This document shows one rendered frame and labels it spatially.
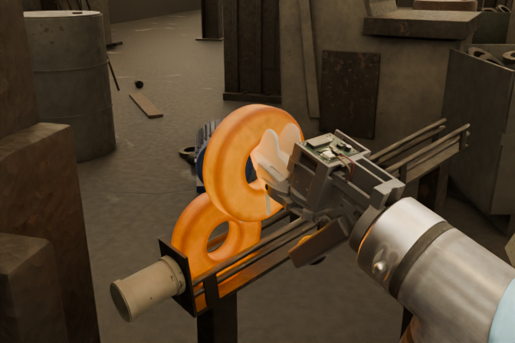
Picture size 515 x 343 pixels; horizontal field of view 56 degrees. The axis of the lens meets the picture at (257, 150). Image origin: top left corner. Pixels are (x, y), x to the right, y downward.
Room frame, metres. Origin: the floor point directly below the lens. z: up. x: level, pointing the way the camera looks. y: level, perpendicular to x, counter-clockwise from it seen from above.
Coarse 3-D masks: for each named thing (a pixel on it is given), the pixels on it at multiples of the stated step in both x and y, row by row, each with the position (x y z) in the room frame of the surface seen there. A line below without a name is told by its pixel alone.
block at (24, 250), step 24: (0, 240) 0.50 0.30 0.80; (24, 240) 0.50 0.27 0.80; (48, 240) 0.50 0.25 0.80; (0, 264) 0.45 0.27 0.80; (24, 264) 0.46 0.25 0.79; (48, 264) 0.49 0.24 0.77; (0, 288) 0.43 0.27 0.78; (24, 288) 0.45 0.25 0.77; (48, 288) 0.48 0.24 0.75; (0, 312) 0.43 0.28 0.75; (24, 312) 0.44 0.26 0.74; (48, 312) 0.47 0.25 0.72; (0, 336) 0.44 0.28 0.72; (24, 336) 0.44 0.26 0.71; (48, 336) 0.47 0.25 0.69
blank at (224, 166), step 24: (240, 120) 0.57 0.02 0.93; (264, 120) 0.59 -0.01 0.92; (288, 120) 0.61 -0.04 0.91; (216, 144) 0.55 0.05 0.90; (240, 144) 0.56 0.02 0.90; (216, 168) 0.54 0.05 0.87; (240, 168) 0.56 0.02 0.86; (216, 192) 0.54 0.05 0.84; (240, 192) 0.56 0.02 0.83; (264, 192) 0.58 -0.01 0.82; (240, 216) 0.56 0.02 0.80; (264, 216) 0.58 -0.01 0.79
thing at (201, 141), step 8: (216, 120) 2.65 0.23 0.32; (200, 128) 2.62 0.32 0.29; (208, 128) 2.49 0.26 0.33; (200, 136) 2.46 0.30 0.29; (208, 136) 2.41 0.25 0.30; (200, 144) 2.42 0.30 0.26; (200, 152) 2.26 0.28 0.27; (200, 160) 2.26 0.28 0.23; (248, 160) 2.28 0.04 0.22; (200, 168) 2.24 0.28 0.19; (248, 168) 2.26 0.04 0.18; (200, 176) 2.26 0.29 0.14; (248, 176) 2.28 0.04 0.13; (200, 184) 2.39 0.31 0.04; (200, 192) 2.37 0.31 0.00
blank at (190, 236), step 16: (192, 208) 0.64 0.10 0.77; (208, 208) 0.64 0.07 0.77; (176, 224) 0.64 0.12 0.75; (192, 224) 0.62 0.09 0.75; (208, 224) 0.64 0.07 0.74; (240, 224) 0.68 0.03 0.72; (256, 224) 0.70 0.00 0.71; (176, 240) 0.62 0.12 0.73; (192, 240) 0.62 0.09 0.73; (240, 240) 0.68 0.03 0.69; (256, 240) 0.70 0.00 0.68; (192, 256) 0.62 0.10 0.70; (208, 256) 0.64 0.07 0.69; (224, 256) 0.66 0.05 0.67; (192, 272) 0.62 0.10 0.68; (240, 272) 0.68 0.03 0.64
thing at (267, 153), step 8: (264, 136) 0.56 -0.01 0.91; (272, 136) 0.54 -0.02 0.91; (264, 144) 0.56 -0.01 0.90; (272, 144) 0.54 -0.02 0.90; (256, 152) 0.57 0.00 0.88; (264, 152) 0.56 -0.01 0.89; (272, 152) 0.54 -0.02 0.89; (256, 160) 0.56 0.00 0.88; (264, 160) 0.55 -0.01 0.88; (272, 160) 0.54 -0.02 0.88; (280, 160) 0.53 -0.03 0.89; (256, 168) 0.55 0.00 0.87; (272, 168) 0.54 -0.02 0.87; (280, 168) 0.53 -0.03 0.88; (280, 176) 0.53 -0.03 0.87; (288, 176) 0.52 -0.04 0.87
